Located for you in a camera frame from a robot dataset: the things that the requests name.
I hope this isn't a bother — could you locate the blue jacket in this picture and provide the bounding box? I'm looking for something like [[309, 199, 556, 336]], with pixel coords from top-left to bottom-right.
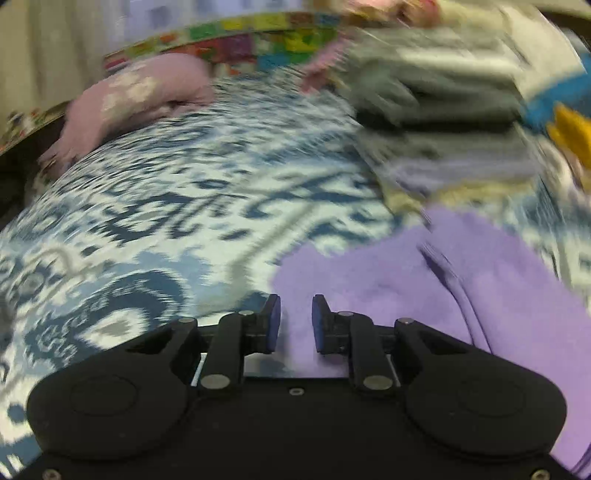
[[523, 54, 591, 134]]

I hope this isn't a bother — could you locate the colourful alphabet play mat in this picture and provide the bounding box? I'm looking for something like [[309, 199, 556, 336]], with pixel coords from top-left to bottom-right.
[[1, 1, 346, 147]]

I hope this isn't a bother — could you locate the yellow and cream folded stack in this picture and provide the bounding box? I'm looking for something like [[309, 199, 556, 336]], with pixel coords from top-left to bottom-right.
[[537, 103, 590, 210]]

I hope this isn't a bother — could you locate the pink floral pillow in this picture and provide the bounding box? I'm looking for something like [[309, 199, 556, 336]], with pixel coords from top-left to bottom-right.
[[38, 53, 214, 178]]

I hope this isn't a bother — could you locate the blue white patterned bedspread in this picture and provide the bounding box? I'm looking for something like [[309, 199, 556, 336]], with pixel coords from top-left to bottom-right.
[[0, 64, 591, 471]]

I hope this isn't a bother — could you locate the purple hoodie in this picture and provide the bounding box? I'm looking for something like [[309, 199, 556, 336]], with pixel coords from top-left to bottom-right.
[[273, 208, 590, 479]]

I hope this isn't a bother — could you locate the grey folded clothes stack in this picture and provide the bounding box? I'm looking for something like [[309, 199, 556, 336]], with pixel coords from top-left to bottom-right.
[[332, 28, 540, 213]]

